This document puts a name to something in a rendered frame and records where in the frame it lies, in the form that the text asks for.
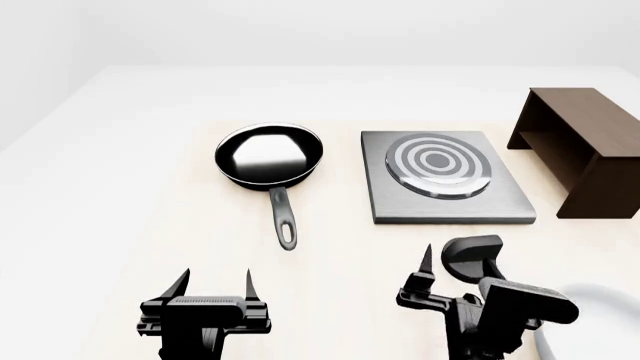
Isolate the pale grey curved tube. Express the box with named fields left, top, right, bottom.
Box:
left=533, top=282, right=640, bottom=360

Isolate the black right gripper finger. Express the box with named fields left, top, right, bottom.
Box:
left=405, top=243, right=437, bottom=294

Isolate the grey flat stove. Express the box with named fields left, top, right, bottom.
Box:
left=359, top=129, right=538, bottom=226

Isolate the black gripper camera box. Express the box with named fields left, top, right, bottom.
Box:
left=477, top=276, right=581, bottom=326
left=164, top=294, right=247, bottom=321

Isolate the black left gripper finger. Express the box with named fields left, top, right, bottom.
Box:
left=243, top=267, right=263, bottom=303
left=162, top=267, right=192, bottom=303

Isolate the black rounded knob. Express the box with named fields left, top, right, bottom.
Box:
left=441, top=234, right=506, bottom=285

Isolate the black right gripper camera box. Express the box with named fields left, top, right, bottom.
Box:
left=477, top=276, right=581, bottom=326

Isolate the black left gripper camera box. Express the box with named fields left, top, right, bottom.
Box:
left=164, top=294, right=247, bottom=321

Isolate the black frying pan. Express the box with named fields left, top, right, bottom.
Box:
left=214, top=121, right=325, bottom=252

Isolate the dark brown wooden shelf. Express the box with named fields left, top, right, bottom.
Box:
left=505, top=87, right=640, bottom=220

